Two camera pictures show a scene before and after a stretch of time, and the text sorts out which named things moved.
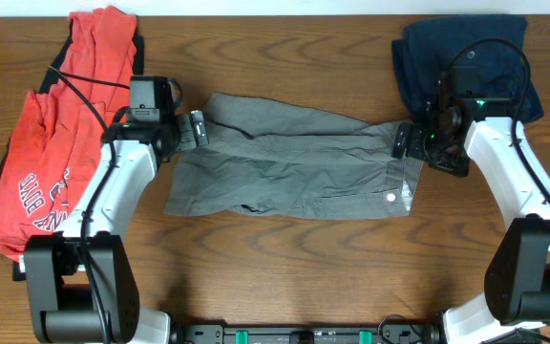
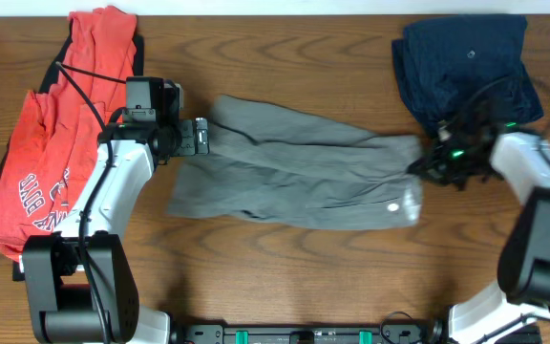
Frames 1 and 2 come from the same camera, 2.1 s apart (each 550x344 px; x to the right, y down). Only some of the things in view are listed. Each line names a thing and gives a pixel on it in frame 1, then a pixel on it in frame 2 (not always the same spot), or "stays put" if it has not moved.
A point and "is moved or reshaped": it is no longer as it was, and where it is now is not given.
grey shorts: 285,160 is moved or reshaped
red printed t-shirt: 52,134 stays put
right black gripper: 415,145 to 426,165
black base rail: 309,335 stays put
